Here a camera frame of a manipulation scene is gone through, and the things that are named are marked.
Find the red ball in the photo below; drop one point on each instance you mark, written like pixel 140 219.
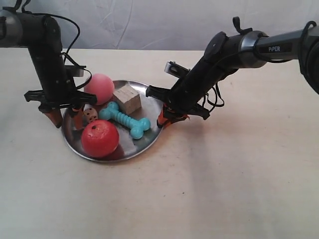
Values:
pixel 100 138

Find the white backdrop cloth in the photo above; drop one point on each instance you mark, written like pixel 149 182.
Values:
pixel 169 24

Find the large silver metal plate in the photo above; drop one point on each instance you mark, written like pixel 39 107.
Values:
pixel 128 147

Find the wooden cube block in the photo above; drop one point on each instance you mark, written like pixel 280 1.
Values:
pixel 127 98

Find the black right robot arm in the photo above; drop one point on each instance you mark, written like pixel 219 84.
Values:
pixel 224 56

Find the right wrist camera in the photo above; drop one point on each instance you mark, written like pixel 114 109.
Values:
pixel 175 70

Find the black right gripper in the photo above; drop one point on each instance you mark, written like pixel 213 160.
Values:
pixel 178 104

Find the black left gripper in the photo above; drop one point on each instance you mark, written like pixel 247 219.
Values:
pixel 59 91

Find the pink ball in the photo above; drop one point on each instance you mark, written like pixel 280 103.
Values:
pixel 102 86

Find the teal toy bone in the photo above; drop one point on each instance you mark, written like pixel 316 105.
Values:
pixel 137 127

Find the small wooden die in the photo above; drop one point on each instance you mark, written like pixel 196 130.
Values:
pixel 90 114

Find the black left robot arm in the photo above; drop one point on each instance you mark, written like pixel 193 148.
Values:
pixel 39 33

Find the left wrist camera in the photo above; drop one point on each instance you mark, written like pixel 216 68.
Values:
pixel 74 71

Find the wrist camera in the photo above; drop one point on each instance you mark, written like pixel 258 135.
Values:
pixel 74 71
pixel 175 70

